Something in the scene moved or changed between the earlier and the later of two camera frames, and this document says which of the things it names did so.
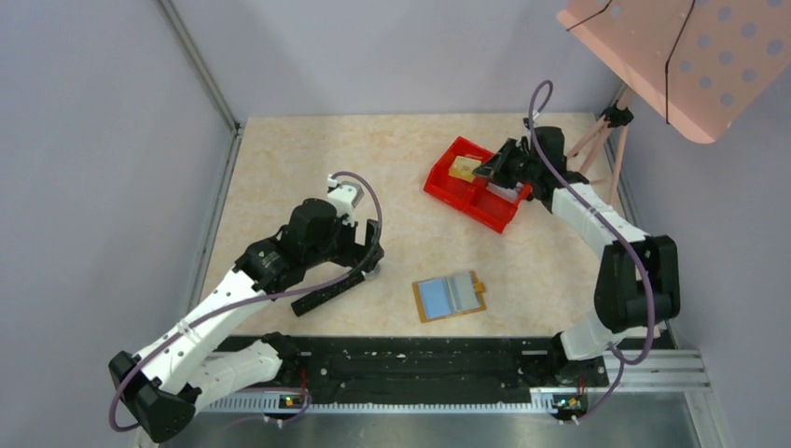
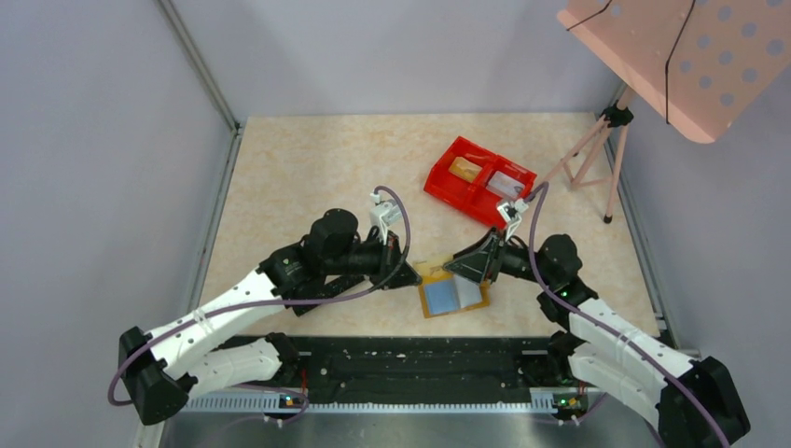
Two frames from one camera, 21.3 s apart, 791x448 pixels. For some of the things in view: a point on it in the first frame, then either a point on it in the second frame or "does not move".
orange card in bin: [463, 167] does not move
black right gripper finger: [496, 166] -> [479, 260]
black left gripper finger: [373, 246] -> [404, 276]
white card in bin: [508, 193] does not move
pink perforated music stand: [703, 64] does not move
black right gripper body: [507, 163] -> [492, 259]
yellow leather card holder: [449, 296] does not move
